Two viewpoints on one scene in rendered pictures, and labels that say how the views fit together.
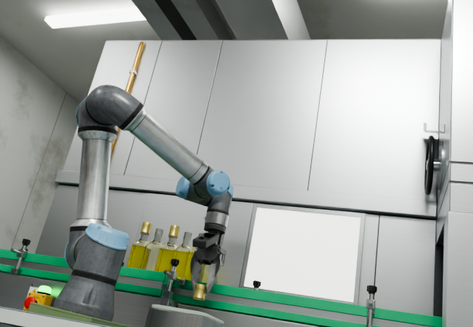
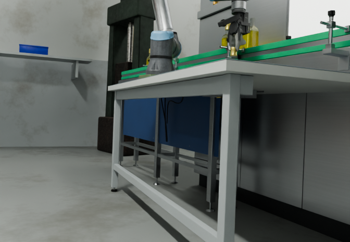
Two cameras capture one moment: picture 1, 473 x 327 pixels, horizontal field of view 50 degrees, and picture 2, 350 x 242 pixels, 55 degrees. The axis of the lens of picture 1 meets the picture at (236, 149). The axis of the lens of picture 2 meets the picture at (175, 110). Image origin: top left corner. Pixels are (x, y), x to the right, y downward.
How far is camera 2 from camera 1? 93 cm
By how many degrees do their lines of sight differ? 47
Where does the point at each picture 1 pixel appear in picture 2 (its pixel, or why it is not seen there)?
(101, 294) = (159, 63)
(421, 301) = not seen: outside the picture
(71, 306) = (147, 72)
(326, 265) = (337, 8)
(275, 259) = (304, 17)
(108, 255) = (158, 45)
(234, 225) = (278, 4)
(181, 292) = (244, 56)
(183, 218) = (252, 13)
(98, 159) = not seen: outside the picture
